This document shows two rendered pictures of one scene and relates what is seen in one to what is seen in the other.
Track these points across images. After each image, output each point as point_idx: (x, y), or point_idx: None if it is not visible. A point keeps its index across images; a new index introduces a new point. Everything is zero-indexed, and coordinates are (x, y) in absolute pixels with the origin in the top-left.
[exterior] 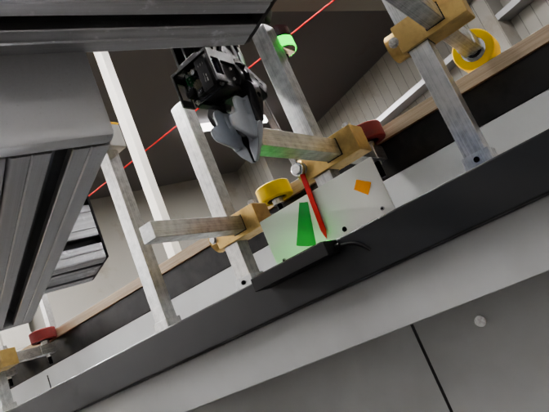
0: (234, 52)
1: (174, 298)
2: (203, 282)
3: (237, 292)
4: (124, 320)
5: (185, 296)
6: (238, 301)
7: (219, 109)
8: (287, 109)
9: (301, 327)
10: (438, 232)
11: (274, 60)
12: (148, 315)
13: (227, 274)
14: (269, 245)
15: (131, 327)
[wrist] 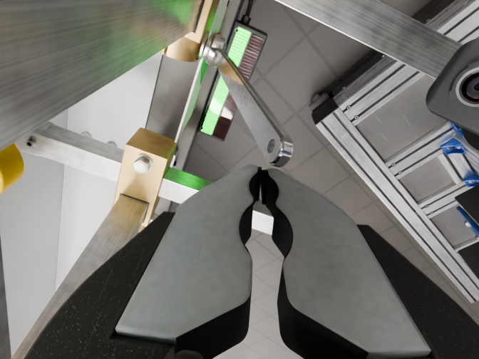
0: (350, 272)
1: (8, 305)
2: (5, 270)
3: (183, 167)
4: (8, 358)
5: (10, 290)
6: (184, 165)
7: None
8: (165, 38)
9: None
10: None
11: (53, 16)
12: (12, 330)
13: (7, 236)
14: (184, 127)
15: (16, 342)
